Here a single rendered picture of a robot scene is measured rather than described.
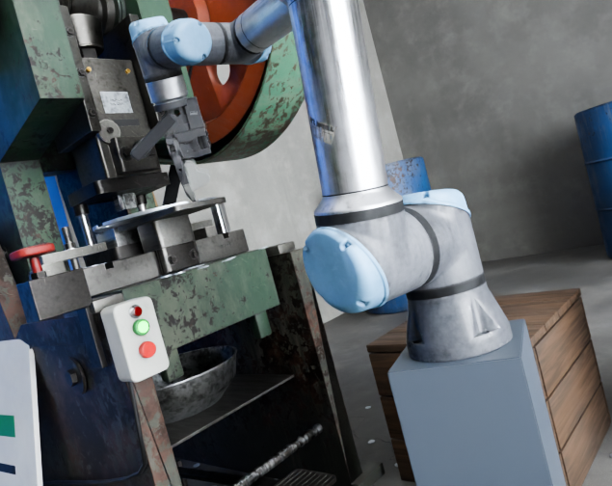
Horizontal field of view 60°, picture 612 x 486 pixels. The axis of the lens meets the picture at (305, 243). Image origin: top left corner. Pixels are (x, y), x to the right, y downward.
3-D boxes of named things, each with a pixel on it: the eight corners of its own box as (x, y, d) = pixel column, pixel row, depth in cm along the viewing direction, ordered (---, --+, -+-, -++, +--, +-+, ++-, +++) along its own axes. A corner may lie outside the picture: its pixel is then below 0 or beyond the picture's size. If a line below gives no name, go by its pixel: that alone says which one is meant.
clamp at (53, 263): (114, 261, 124) (101, 219, 123) (40, 280, 112) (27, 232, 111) (101, 264, 128) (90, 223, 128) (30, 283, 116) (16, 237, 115)
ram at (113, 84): (172, 167, 128) (140, 46, 127) (116, 174, 117) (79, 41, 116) (136, 183, 140) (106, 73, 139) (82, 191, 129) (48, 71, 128)
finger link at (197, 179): (216, 200, 112) (203, 157, 108) (188, 206, 111) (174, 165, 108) (216, 196, 115) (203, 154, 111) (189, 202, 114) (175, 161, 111)
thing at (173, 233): (242, 253, 117) (226, 193, 117) (191, 268, 107) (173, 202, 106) (179, 267, 134) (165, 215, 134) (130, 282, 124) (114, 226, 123)
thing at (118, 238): (172, 234, 134) (167, 217, 134) (118, 247, 123) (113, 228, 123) (153, 240, 140) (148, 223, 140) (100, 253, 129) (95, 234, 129)
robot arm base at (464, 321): (515, 321, 82) (499, 259, 82) (509, 354, 69) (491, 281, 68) (420, 335, 89) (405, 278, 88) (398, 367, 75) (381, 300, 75)
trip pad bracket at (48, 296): (112, 365, 96) (82, 260, 95) (59, 387, 89) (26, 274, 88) (96, 365, 100) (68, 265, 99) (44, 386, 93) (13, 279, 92)
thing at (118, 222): (174, 217, 144) (173, 215, 144) (244, 194, 124) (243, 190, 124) (71, 238, 122) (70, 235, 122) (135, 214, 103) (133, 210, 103)
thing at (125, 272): (250, 250, 139) (244, 228, 139) (86, 298, 106) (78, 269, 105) (185, 265, 159) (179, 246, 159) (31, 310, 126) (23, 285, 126)
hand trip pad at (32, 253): (67, 283, 92) (56, 240, 92) (33, 292, 88) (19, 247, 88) (52, 286, 97) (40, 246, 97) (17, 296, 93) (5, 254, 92)
